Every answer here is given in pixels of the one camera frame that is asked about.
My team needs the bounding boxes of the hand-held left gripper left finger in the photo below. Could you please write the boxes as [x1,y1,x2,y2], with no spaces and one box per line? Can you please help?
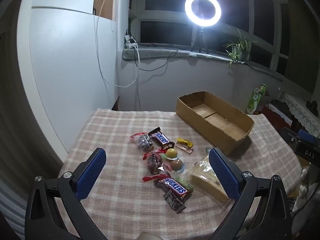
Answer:
[24,148,107,240]

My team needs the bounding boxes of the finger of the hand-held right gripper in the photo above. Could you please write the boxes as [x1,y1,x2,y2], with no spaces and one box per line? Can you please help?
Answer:
[297,129,316,143]

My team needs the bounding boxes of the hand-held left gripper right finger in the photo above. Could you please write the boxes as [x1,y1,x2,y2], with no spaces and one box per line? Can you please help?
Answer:
[208,147,292,240]

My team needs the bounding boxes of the clear cracker packet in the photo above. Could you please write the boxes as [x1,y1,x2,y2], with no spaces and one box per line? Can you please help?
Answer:
[190,154,230,203]

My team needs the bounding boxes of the green snack packet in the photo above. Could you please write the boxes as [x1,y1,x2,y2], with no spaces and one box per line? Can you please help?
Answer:
[174,177,195,193]

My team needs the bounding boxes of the brown jelly cup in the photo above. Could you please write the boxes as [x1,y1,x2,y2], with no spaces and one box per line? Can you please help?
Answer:
[167,159,186,174]

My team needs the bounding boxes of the yellow and pink snack packet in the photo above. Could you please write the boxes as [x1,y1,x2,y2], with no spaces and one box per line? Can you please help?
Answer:
[174,137,194,155]

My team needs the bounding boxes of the cardboard box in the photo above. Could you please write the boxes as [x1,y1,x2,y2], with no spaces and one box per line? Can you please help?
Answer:
[175,91,255,157]

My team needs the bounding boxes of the brown chocolate bar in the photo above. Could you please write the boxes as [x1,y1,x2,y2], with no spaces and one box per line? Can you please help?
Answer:
[148,127,175,150]
[153,177,193,200]

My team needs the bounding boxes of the yellow jelly cup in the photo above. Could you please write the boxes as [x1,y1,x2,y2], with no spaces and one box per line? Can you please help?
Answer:
[162,148,179,161]

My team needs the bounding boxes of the small dark patterned packet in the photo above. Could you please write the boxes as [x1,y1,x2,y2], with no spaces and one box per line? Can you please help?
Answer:
[163,189,187,214]

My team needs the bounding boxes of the red-ended clear candy packet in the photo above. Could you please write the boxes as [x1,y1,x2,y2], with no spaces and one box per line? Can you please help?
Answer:
[142,149,167,182]
[130,132,155,152]

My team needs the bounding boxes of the person's right hand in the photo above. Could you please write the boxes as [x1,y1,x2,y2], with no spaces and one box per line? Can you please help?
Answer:
[292,166,312,212]

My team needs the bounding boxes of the white lace cloth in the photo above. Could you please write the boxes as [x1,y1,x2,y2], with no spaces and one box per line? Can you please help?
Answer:
[279,92,320,136]

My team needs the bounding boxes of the pink checked tablecloth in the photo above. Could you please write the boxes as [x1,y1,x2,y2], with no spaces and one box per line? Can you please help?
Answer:
[58,108,303,240]

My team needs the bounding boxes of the red bag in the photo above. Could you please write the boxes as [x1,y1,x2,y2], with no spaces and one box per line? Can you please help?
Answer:
[260,105,278,117]

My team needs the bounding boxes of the green printed bag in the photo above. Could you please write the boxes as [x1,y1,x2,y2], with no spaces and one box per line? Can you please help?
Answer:
[246,84,267,115]

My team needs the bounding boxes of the white refrigerator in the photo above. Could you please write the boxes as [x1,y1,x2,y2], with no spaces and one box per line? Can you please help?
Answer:
[15,0,120,155]

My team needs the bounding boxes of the potted spider plant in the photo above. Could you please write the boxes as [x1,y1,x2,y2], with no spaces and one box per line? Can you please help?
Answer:
[222,28,258,69]

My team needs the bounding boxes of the black tripod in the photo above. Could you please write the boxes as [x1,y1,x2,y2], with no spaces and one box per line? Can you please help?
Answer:
[191,26,209,55]

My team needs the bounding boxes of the stone windowsill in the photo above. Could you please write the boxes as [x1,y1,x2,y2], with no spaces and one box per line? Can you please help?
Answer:
[122,45,285,80]

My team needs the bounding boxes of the white power strip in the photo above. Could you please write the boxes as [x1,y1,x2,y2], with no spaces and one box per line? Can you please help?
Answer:
[124,29,138,49]

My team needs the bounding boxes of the white cable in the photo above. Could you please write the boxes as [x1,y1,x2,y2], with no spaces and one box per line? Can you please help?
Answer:
[95,0,139,110]

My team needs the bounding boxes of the window frame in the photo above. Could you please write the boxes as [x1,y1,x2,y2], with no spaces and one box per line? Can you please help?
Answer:
[129,0,293,77]

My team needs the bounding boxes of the black cable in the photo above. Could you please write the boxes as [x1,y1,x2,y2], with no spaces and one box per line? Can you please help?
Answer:
[137,42,193,72]

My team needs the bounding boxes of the ring light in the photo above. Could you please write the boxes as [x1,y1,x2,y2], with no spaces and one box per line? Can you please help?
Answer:
[184,0,222,27]

